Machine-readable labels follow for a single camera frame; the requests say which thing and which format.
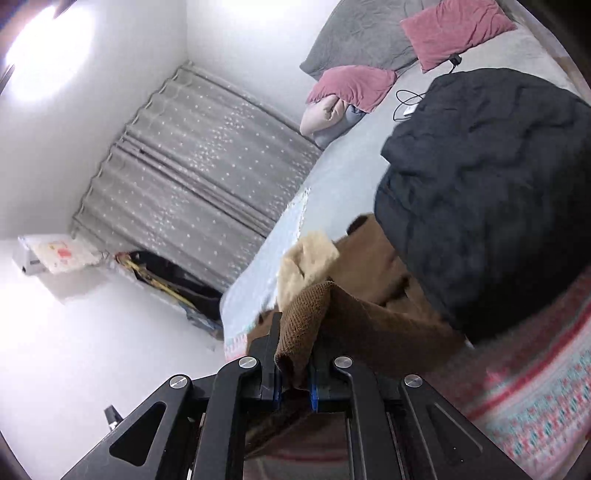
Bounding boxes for grey quilted headboard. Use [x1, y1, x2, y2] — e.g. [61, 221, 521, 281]
[299, 0, 522, 80]

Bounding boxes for grey star-patterned curtain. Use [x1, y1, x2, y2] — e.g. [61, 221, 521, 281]
[69, 60, 324, 294]

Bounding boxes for patterned knit blanket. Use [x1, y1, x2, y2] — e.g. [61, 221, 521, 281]
[224, 277, 591, 480]

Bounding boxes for brown coat with fur collar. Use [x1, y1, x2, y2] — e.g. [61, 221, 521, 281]
[245, 213, 468, 464]

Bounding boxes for yellow coat rack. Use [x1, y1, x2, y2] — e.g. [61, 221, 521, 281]
[117, 253, 195, 310]

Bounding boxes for folded grey-blue quilt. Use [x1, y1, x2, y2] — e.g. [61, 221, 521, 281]
[314, 106, 368, 148]

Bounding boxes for blue hanging bag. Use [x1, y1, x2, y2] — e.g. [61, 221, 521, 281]
[187, 307, 225, 340]

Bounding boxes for black quilted jacket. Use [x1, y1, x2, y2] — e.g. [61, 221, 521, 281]
[374, 68, 591, 344]

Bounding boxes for hanging dark clothes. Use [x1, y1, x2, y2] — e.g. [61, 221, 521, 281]
[129, 251, 222, 324]

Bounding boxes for air conditioner with floral cover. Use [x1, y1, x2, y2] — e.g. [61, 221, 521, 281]
[18, 233, 100, 276]

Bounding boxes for bed with grey sheet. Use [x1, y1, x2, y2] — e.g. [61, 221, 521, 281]
[221, 18, 583, 342]

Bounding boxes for black charging cable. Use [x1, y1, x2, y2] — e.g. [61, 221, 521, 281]
[394, 53, 462, 123]

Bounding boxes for light blue fringed throw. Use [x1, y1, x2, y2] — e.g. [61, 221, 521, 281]
[221, 187, 312, 342]

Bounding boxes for pink pillow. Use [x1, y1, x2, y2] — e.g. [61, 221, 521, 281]
[400, 0, 518, 73]
[307, 66, 398, 114]

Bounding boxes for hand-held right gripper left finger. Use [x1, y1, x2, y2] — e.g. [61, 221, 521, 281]
[60, 313, 283, 480]

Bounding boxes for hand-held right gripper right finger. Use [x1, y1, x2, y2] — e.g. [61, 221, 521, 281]
[308, 348, 532, 480]

